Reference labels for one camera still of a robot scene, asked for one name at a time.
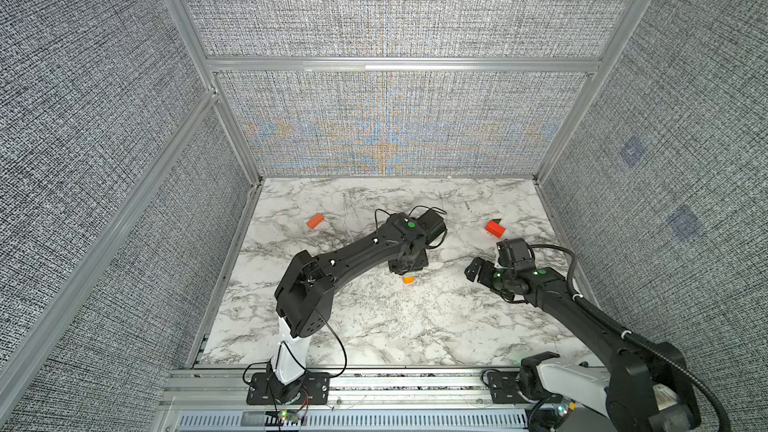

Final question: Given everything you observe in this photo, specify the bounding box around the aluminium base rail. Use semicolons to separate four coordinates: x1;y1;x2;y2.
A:
150;365;534;431

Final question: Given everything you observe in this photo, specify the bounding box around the black corrugated cable conduit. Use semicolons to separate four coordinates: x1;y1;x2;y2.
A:
530;244;732;432

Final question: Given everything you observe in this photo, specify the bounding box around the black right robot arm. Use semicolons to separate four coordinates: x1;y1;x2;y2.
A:
465;257;701;431

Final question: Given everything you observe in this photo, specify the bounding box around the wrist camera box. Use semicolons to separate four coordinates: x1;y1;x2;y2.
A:
496;238;536;273
416;209;447;249

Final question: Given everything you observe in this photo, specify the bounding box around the orange-red rectangular wood block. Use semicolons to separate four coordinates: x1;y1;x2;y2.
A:
306;213;325;229

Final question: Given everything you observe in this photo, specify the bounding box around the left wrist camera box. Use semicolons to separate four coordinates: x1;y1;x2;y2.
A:
416;209;447;249

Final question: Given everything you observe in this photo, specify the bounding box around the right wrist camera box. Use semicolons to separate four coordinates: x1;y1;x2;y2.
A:
496;238;536;273

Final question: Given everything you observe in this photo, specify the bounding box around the aluminium corner post left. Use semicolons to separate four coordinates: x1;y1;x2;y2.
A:
164;0;263;185

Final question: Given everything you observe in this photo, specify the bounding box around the aluminium corner post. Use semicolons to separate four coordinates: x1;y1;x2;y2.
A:
534;0;652;185
164;0;263;185

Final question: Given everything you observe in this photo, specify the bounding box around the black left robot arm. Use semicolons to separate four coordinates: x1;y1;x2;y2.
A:
267;208;447;403

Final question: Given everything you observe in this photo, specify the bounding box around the aluminium left wall bar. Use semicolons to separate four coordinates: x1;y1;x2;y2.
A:
1;90;217;422

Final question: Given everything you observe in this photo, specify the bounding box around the aluminium corner post right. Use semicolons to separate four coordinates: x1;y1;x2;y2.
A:
534;0;652;185

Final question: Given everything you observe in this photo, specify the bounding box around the aluminium horizontal back bar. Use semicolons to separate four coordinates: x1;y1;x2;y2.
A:
204;56;602;73

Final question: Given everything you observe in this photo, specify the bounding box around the red wood cylinder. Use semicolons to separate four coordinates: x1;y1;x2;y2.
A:
485;220;506;238

